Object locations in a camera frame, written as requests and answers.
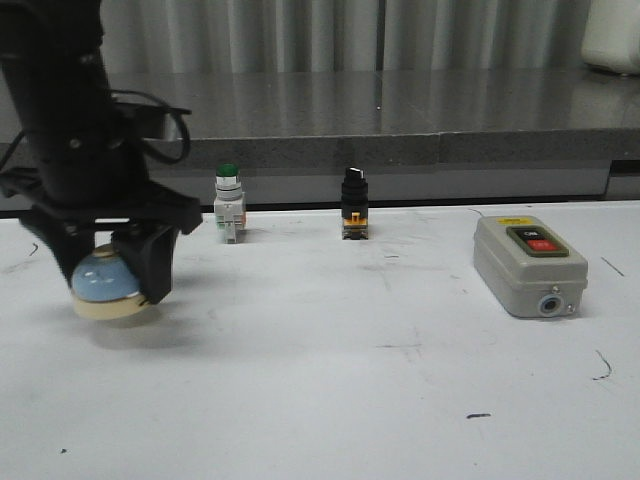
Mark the blue and cream call bell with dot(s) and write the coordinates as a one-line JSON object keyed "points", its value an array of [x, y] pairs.
{"points": [[104, 288]]}

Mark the grey on off switch box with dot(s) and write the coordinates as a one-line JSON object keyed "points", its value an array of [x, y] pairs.
{"points": [[529, 268]]}

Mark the black selector switch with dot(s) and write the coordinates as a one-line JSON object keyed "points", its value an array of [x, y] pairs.
{"points": [[354, 205]]}

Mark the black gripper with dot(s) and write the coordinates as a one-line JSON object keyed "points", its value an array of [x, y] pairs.
{"points": [[85, 170]]}

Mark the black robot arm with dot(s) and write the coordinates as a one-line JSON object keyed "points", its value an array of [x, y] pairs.
{"points": [[50, 58]]}

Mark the grey stone counter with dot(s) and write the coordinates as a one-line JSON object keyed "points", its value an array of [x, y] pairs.
{"points": [[421, 137]]}

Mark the green push button switch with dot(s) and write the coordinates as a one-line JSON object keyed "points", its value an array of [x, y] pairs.
{"points": [[229, 202]]}

